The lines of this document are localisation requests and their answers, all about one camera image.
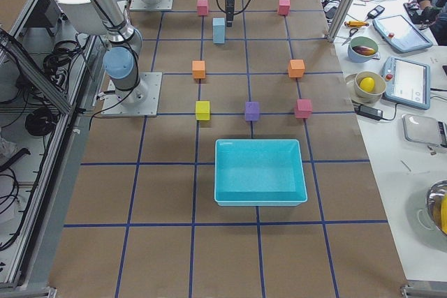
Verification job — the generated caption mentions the light blue block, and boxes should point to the light blue block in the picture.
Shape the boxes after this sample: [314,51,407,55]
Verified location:
[212,17,226,34]
[213,31,226,44]

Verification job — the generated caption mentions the pink block near left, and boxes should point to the pink block near left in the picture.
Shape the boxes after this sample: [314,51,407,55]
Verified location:
[196,0,209,17]

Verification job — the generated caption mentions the pink block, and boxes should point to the pink block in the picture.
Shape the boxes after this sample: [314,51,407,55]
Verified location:
[294,99,313,119]
[277,0,291,16]
[196,0,209,17]

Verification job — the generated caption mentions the pink block far left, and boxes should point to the pink block far left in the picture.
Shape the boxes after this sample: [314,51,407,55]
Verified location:
[277,0,291,16]

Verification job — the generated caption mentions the orange block far right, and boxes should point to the orange block far right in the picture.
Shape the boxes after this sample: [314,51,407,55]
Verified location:
[288,59,305,78]

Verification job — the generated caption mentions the yellow block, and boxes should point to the yellow block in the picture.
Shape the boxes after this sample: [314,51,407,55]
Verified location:
[195,100,211,121]

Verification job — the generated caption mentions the purple block right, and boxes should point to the purple block right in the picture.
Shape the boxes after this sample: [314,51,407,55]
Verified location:
[244,101,261,121]

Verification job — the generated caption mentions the black scissors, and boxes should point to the black scissors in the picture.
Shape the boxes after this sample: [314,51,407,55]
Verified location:
[342,27,359,45]

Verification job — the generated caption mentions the pink block right side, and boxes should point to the pink block right side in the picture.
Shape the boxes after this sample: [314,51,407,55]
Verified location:
[294,99,313,119]

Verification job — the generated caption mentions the green bowl with fruit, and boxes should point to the green bowl with fruit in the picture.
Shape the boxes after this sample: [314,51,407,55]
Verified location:
[347,36,379,63]

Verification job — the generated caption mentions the yellow lemon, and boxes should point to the yellow lemon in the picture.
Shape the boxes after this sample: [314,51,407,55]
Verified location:
[358,77,375,93]

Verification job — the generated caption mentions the bowl with lemon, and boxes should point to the bowl with lemon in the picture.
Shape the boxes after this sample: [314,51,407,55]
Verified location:
[345,71,386,103]

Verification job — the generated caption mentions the teach pendant far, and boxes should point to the teach pendant far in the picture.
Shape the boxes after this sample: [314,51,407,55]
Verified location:
[372,15,433,54]

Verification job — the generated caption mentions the teach pendant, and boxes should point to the teach pendant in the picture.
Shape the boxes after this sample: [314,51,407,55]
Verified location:
[372,15,433,54]
[382,57,431,110]

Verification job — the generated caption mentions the teal plastic bin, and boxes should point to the teal plastic bin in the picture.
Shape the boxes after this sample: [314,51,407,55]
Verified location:
[214,139,308,207]

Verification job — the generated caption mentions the black power adapter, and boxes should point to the black power adapter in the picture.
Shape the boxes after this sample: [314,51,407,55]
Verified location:
[355,105,383,121]

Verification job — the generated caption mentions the teach pendant near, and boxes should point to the teach pendant near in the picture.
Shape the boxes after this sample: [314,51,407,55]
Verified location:
[382,57,431,110]

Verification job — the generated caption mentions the metal bowl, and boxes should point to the metal bowl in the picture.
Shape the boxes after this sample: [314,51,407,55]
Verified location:
[416,180,446,237]

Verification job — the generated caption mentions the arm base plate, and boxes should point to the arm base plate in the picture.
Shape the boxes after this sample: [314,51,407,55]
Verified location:
[101,72,163,117]
[130,0,173,12]

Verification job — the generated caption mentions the yellow handled tool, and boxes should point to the yellow handled tool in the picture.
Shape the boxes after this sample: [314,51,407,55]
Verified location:
[344,20,369,28]

